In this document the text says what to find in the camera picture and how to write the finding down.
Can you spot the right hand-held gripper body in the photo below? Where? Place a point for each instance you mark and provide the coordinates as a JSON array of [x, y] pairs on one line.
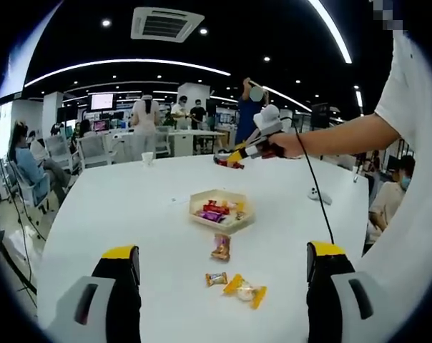
[[269, 119]]

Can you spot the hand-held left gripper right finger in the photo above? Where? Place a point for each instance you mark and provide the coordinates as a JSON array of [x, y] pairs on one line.
[[319, 303]]

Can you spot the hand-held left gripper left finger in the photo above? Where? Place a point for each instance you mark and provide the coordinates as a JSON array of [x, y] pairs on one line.
[[124, 303]]

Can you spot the yellow pastry food packet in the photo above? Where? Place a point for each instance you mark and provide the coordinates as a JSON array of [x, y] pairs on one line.
[[244, 291], [234, 205]]

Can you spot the long red food packet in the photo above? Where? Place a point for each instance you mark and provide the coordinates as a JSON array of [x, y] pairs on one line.
[[210, 206]]

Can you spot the cream hexagonal container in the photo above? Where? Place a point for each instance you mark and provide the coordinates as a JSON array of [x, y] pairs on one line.
[[198, 200]]

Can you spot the purple food packet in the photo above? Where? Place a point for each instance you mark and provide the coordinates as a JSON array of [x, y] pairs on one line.
[[209, 216]]

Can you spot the small orange food packet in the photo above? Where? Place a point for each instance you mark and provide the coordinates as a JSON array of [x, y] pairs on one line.
[[216, 279]]

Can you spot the brown food packet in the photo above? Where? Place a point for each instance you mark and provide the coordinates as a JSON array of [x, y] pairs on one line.
[[221, 247]]

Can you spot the person's right hand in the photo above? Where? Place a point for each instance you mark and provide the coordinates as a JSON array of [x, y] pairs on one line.
[[289, 146]]

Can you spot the white game controller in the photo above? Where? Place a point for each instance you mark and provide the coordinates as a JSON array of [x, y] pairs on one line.
[[314, 194]]

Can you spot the green potted plant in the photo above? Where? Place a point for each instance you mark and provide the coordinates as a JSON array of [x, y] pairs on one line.
[[169, 119]]

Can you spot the white paper cup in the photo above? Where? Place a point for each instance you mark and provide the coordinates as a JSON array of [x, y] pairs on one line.
[[148, 159]]

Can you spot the thick curved ceiling light strip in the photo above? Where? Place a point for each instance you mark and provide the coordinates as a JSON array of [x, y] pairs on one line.
[[335, 32]]

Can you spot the ceiling air conditioner unit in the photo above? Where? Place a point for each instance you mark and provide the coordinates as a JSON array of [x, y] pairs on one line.
[[166, 25]]

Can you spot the white office chair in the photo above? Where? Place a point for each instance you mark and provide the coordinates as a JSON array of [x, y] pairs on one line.
[[94, 151], [30, 194], [58, 150]]

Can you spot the thin curved ceiling light strip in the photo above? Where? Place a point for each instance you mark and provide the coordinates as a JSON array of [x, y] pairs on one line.
[[130, 61]]

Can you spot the operator in white shirt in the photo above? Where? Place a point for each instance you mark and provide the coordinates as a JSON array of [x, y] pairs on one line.
[[416, 89]]

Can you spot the small bright display screen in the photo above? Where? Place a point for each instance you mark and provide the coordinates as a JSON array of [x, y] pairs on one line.
[[101, 101]]

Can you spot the group of round ceiling downlights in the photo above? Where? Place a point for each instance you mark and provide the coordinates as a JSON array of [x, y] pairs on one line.
[[106, 23]]

